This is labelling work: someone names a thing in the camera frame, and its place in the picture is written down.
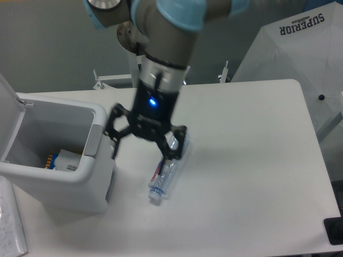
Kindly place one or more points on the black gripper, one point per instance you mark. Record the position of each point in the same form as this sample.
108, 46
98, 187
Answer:
152, 112

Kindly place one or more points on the white umbrella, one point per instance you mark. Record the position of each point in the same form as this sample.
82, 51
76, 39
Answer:
306, 47

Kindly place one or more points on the white trash can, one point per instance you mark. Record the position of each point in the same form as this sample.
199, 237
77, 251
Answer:
33, 127

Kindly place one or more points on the blue snack package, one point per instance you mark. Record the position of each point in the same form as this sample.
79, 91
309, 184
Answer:
50, 163

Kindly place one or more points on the crushed clear plastic bottle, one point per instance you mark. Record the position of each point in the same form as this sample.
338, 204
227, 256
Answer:
164, 175

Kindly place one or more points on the white metal mounting bracket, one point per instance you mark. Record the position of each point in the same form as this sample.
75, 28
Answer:
126, 81

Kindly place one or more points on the white plastic wrapper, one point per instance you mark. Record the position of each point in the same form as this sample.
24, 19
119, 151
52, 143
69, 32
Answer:
67, 161

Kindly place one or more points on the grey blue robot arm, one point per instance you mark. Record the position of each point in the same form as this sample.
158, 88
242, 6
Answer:
171, 29

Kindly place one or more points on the black device at edge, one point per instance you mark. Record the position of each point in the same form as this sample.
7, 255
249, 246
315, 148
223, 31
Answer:
333, 227

